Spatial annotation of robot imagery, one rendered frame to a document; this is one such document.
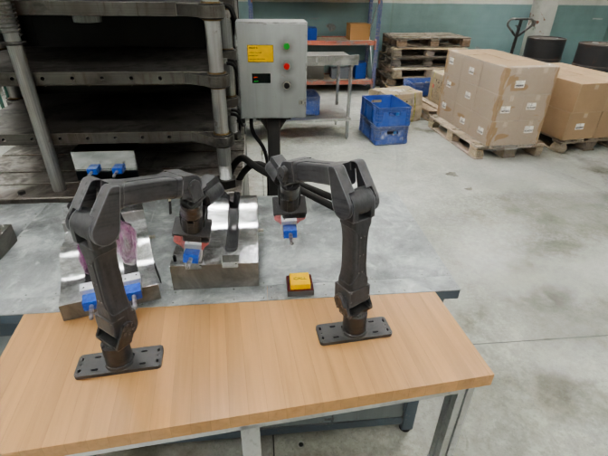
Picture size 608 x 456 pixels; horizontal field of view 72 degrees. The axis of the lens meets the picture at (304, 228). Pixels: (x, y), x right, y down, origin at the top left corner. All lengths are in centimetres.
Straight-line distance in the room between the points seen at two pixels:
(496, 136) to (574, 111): 90
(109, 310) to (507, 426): 168
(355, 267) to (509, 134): 405
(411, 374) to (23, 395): 90
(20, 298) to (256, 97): 118
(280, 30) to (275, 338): 127
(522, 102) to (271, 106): 337
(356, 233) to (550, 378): 163
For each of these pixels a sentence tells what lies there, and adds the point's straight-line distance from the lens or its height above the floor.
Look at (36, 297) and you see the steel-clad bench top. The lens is 149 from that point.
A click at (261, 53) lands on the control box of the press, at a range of 192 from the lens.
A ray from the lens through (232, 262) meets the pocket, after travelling 132.
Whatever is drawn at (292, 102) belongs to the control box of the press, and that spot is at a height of 114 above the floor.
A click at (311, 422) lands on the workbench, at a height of 10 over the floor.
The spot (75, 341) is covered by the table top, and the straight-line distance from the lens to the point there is 128.
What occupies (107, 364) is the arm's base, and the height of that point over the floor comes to 82.
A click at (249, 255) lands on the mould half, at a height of 89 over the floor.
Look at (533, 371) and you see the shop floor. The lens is 242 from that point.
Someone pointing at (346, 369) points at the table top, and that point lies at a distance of 109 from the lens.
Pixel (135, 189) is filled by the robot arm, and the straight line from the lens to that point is 97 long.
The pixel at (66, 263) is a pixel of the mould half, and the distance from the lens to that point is 144.
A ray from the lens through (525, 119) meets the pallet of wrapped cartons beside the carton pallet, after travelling 499.
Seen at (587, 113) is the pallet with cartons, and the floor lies 43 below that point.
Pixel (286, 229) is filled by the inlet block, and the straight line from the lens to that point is 132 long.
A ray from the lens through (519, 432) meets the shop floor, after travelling 215.
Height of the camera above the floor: 162
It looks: 31 degrees down
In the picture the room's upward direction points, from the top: 1 degrees clockwise
